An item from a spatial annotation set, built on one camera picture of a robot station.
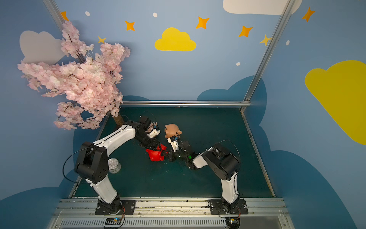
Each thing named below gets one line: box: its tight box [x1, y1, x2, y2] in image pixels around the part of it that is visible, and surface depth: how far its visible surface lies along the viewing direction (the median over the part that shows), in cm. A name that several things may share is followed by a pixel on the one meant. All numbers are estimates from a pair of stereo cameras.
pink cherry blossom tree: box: [17, 20, 131, 131], surface depth 67 cm
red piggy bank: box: [145, 144, 168, 162], surface depth 88 cm
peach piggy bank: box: [164, 123, 183, 139], surface depth 100 cm
